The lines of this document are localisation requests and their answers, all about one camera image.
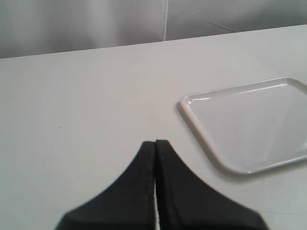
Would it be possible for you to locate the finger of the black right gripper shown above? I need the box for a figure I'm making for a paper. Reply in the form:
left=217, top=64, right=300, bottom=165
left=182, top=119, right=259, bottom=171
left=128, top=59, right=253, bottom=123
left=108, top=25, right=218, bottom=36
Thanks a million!
left=155, top=140, right=269, bottom=230

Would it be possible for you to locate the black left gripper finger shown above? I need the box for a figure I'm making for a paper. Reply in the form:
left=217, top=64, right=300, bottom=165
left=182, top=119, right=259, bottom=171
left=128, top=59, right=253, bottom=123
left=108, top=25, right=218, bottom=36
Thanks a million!
left=56, top=141, right=155, bottom=230

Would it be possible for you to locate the white plastic tray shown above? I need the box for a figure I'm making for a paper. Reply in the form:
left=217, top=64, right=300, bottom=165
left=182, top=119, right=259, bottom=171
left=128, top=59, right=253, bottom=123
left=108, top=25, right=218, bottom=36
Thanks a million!
left=177, top=78, right=307, bottom=175

